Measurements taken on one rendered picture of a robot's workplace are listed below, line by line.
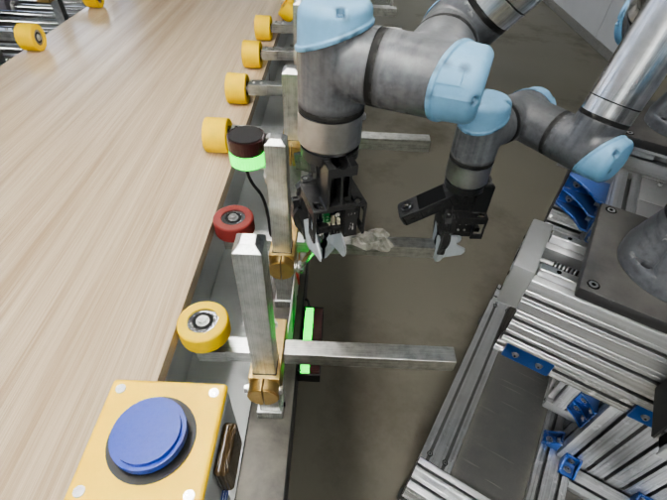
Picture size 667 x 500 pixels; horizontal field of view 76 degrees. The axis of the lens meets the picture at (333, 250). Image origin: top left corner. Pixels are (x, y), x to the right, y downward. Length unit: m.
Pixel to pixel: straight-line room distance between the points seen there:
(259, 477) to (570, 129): 0.74
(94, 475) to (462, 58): 0.41
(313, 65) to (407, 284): 1.60
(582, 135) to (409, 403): 1.16
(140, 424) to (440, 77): 0.35
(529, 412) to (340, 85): 1.26
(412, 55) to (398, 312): 1.52
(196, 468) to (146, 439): 0.03
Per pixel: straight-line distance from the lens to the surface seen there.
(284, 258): 0.83
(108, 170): 1.09
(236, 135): 0.71
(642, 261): 0.71
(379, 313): 1.85
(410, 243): 0.90
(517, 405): 1.52
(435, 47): 0.44
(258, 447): 0.82
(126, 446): 0.27
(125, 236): 0.90
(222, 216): 0.88
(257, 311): 0.57
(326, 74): 0.45
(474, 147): 0.74
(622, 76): 0.75
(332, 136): 0.48
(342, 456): 1.55
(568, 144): 0.76
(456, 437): 1.41
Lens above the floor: 1.47
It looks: 45 degrees down
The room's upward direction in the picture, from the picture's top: 3 degrees clockwise
